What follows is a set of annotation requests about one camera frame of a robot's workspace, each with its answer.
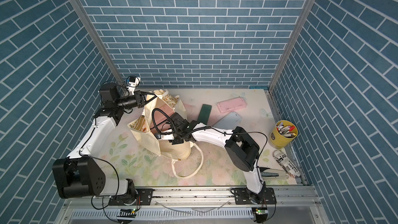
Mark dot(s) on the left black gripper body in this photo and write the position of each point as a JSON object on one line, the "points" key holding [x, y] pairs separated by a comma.
{"points": [[129, 102]]}

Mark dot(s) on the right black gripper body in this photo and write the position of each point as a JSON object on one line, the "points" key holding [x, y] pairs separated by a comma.
{"points": [[178, 137]]}

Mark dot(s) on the dark green pencil case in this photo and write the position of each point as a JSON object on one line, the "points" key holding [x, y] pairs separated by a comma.
{"points": [[204, 114]]}

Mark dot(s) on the cream canvas tote bag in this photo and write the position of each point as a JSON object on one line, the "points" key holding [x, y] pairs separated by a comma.
{"points": [[153, 130]]}

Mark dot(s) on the light blue case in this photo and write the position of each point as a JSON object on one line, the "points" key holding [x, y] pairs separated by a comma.
{"points": [[229, 122]]}

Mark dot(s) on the pink pencil case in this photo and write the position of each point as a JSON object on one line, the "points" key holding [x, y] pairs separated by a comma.
{"points": [[231, 105]]}

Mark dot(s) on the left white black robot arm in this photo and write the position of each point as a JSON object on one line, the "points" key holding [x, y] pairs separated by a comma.
{"points": [[79, 175]]}

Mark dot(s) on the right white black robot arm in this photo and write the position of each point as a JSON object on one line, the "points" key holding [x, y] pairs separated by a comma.
{"points": [[242, 149]]}

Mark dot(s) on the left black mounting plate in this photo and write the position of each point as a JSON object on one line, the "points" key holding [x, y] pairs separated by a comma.
{"points": [[138, 197]]}

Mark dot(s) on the black mounting plate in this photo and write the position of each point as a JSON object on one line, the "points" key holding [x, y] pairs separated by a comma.
{"points": [[243, 196], [138, 197]]}

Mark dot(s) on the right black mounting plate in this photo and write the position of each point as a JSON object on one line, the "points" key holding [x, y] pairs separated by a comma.
{"points": [[243, 196]]}

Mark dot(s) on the black grey stapler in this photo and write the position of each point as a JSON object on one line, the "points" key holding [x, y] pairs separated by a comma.
{"points": [[273, 174]]}

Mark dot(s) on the yellow pen holder cup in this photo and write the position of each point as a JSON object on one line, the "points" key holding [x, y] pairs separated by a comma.
{"points": [[283, 134]]}

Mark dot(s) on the white printed packet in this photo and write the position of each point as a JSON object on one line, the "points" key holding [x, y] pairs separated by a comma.
{"points": [[288, 166]]}

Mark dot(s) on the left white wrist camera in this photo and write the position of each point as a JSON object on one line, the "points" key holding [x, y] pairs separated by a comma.
{"points": [[132, 82]]}

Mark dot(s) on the aluminium front rail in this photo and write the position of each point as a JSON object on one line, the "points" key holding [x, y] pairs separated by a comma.
{"points": [[202, 205]]}

